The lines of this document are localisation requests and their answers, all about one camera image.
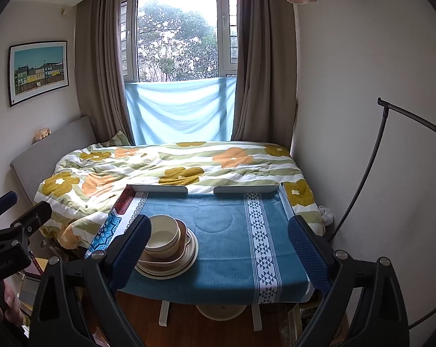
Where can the blue patterned tablecloth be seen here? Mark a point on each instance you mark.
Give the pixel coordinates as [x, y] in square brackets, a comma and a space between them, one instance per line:
[221, 245]

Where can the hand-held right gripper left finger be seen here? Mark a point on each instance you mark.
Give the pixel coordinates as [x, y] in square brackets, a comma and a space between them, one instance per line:
[131, 253]

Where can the framed houses picture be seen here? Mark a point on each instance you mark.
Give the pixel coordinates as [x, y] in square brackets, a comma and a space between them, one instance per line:
[39, 72]

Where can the white round basin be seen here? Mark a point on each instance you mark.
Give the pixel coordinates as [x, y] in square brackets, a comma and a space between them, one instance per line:
[221, 312]

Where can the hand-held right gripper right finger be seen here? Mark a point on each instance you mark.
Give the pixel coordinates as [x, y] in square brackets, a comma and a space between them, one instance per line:
[308, 253]

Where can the black arc lamp pole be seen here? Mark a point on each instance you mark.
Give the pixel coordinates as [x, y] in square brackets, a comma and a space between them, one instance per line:
[384, 104]

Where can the brown curtain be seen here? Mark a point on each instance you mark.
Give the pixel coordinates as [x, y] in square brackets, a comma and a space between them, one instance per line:
[264, 72]
[102, 72]

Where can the yellow cushion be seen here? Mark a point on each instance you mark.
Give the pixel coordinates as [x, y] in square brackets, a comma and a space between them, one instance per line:
[40, 263]

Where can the pink square bowl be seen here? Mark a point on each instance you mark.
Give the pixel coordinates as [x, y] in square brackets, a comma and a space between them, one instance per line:
[183, 238]

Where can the green striped pillow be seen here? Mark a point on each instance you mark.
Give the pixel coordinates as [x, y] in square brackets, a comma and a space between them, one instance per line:
[116, 139]

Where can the white round bowl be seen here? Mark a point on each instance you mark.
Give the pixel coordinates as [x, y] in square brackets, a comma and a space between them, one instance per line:
[165, 231]

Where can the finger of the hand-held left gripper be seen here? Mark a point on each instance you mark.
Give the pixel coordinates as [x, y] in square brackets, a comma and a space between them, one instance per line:
[3, 202]
[32, 218]

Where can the grey headboard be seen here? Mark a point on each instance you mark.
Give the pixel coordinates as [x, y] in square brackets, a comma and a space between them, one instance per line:
[48, 159]

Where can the cream round bowl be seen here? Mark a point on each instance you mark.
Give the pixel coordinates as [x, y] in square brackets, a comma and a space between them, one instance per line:
[163, 255]

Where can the white crumpled bag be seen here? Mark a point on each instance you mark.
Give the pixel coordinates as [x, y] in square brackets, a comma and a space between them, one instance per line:
[326, 215]

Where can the duck print plate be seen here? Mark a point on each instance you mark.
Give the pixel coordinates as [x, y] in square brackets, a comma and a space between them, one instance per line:
[167, 275]

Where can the light blue cloth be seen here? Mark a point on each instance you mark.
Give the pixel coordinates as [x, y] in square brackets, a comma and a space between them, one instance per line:
[181, 112]

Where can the floral striped blanket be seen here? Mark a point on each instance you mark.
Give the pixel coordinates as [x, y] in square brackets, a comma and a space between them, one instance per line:
[203, 166]

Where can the window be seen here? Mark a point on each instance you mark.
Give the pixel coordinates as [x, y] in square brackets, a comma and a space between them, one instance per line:
[174, 32]

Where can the person's left hand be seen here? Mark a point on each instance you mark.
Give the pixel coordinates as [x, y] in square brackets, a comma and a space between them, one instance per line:
[12, 303]

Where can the grey maroon box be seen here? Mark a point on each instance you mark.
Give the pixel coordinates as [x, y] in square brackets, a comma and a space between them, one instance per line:
[30, 285]

